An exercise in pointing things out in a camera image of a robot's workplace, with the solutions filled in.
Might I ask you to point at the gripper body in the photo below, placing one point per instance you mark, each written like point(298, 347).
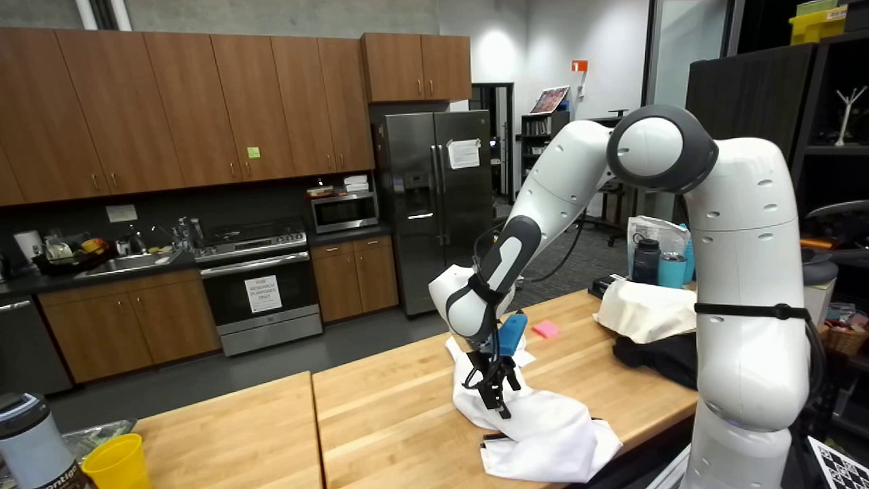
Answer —
point(490, 367)

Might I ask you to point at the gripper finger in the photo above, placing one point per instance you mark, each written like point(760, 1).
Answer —
point(495, 399)
point(510, 377)

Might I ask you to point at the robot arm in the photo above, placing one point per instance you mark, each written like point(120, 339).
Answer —
point(747, 272)

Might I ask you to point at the white linen cloth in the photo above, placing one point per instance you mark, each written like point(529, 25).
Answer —
point(543, 435)

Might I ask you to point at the pink sticky note pad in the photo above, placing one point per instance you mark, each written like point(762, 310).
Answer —
point(546, 329)

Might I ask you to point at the black box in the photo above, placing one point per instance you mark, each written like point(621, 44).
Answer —
point(601, 285)

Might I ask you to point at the cream cloth bag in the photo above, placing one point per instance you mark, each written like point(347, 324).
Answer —
point(645, 309)

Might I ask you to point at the black cloth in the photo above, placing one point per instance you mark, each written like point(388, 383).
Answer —
point(662, 360)

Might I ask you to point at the stainless steel refrigerator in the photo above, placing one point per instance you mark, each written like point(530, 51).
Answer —
point(428, 224)

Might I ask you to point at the small wooden base cabinet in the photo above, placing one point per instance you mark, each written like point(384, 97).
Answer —
point(354, 278)

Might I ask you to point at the dark water bottle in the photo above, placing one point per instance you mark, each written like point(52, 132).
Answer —
point(645, 261)

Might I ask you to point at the teal cup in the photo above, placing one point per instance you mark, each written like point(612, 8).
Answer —
point(671, 272)

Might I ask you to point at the microwave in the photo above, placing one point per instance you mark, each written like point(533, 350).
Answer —
point(343, 212)

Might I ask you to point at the white paper notice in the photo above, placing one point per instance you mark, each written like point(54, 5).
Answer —
point(464, 153)

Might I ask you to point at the black bookshelf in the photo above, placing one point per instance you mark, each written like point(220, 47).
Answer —
point(540, 146)

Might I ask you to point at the stainless steel stove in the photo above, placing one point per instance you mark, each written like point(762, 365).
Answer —
point(261, 299)

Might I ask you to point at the framed picture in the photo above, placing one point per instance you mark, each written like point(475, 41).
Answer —
point(550, 100)

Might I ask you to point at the wooden cabinet over refrigerator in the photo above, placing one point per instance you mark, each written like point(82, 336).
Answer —
point(414, 66)

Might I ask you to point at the green sticky note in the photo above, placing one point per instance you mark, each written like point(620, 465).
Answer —
point(253, 152)

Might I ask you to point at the wicker basket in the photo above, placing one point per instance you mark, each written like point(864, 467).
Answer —
point(845, 338)

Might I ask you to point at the checkerboard calibration board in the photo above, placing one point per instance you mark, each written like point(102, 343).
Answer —
point(842, 468)

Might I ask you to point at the wooden base cabinet with sink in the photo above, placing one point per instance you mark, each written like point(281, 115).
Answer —
point(129, 326)

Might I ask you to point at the tap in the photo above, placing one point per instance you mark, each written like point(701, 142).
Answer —
point(139, 239)

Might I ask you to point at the sink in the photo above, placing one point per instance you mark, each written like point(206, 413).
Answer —
point(129, 263)

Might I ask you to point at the yellow plastic cup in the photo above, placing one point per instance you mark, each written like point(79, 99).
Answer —
point(119, 465)

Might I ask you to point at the black shelf unit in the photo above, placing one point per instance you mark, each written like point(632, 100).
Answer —
point(835, 170)

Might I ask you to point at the clear plastic bag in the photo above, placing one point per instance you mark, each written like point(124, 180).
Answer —
point(91, 438)

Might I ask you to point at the white branch-shaped stand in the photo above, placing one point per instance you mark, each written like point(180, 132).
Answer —
point(846, 115)

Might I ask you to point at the dish rack with dishes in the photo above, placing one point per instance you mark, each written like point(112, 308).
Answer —
point(68, 255)

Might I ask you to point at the dishwasher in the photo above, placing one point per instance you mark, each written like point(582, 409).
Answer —
point(27, 350)

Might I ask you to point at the white and grey tumbler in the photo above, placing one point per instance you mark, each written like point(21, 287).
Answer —
point(34, 448)

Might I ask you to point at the yellow box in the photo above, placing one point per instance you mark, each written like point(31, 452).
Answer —
point(818, 26)

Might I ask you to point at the paper towel roll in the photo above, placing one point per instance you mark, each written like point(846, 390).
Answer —
point(28, 246)

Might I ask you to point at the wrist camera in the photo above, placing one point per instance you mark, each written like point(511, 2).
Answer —
point(512, 333)

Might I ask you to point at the orange wall sign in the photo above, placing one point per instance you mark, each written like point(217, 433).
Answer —
point(579, 66)

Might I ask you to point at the white wall plate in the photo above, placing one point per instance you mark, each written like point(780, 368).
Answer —
point(121, 213)

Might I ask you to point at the row of wooden wall cabinets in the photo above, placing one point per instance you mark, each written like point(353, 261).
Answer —
point(170, 109)

